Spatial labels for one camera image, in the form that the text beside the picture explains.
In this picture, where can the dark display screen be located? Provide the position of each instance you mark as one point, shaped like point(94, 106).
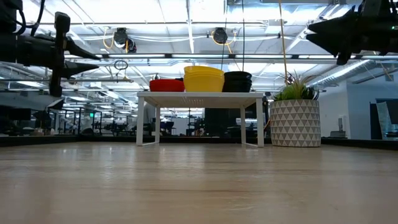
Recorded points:
point(374, 124)

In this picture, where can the black aluminium table frame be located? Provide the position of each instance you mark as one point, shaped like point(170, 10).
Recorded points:
point(357, 142)

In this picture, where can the white perforated shelf rack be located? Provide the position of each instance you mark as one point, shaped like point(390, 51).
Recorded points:
point(199, 98)

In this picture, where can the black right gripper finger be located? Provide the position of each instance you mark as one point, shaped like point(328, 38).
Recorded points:
point(337, 43)
point(340, 25)

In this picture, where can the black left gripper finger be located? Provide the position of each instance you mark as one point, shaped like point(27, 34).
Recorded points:
point(76, 69)
point(74, 51)

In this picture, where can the floral patterned black mini bowl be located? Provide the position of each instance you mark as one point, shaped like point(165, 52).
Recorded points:
point(237, 74)
point(237, 84)

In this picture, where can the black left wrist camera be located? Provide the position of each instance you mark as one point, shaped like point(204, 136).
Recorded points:
point(9, 15)

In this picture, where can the red mini bowl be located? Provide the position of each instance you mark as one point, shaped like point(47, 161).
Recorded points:
point(166, 87)
point(166, 80)

